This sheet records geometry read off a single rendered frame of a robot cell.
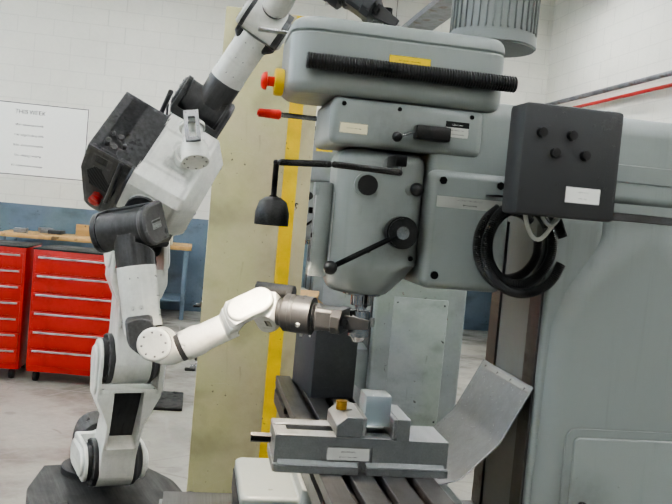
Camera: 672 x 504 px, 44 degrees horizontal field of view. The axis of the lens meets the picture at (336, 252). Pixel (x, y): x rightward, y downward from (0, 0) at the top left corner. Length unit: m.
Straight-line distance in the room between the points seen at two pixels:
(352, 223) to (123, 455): 1.12
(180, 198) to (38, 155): 9.03
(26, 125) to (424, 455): 9.73
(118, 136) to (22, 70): 9.09
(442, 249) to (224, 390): 2.02
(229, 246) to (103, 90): 7.55
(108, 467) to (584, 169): 1.61
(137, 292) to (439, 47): 0.87
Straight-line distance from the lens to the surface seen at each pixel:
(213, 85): 2.21
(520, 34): 1.92
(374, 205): 1.79
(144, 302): 1.95
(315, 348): 2.22
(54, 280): 6.48
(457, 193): 1.81
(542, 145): 1.61
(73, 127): 10.98
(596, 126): 1.66
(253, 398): 3.68
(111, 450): 2.54
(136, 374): 2.41
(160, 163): 2.07
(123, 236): 1.97
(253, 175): 3.57
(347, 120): 1.76
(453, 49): 1.82
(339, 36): 1.77
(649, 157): 2.01
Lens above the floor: 1.49
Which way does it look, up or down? 3 degrees down
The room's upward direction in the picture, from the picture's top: 5 degrees clockwise
